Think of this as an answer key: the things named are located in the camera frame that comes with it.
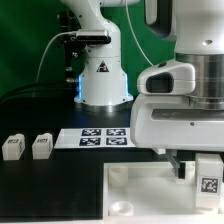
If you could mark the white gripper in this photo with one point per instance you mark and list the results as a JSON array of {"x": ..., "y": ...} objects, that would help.
[{"x": 167, "y": 122}]

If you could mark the white square tabletop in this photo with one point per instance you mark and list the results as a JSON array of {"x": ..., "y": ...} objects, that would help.
[{"x": 150, "y": 193}]

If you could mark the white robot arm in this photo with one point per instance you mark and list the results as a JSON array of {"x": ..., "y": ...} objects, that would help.
[{"x": 195, "y": 26}]

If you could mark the white sheet with AprilTags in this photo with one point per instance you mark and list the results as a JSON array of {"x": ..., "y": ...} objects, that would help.
[{"x": 94, "y": 138}]

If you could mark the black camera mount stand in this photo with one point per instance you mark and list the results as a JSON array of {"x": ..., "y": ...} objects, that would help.
[{"x": 72, "y": 48}]

